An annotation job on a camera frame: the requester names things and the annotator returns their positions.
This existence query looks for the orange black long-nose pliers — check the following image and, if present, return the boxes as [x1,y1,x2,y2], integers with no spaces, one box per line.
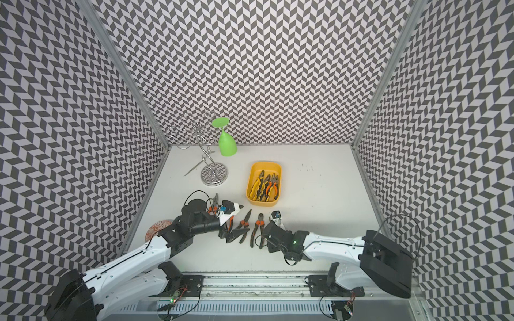
[250,213,265,248]

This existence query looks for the yellow black pliers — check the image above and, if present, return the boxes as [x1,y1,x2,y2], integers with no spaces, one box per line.
[249,170,265,200]

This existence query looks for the orange grey pliers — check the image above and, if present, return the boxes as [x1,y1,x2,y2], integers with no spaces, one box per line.
[266,174,279,202]

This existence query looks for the yellow storage box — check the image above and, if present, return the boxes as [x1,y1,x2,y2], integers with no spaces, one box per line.
[246,161,282,207]

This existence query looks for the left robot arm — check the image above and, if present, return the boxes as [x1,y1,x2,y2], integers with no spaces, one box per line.
[44,199,243,320]

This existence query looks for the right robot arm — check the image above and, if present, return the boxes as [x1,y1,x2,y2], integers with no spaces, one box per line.
[263,222,414,298]

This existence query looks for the green plastic wine glass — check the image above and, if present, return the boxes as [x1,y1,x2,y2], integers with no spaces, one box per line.
[211,117,238,157]

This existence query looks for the chrome glass holder stand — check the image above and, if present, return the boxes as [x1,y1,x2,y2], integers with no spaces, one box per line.
[184,120,228,187]

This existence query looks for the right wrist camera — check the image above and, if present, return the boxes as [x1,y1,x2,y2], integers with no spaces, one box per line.
[270,211,282,226]

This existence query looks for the aluminium front rail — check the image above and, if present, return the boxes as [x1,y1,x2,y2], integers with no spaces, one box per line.
[94,272,422,301]

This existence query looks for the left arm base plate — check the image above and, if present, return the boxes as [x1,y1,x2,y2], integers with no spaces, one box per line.
[149,274,205,298]

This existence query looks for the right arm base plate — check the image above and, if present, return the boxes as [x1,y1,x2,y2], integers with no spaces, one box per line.
[305,275,365,298]

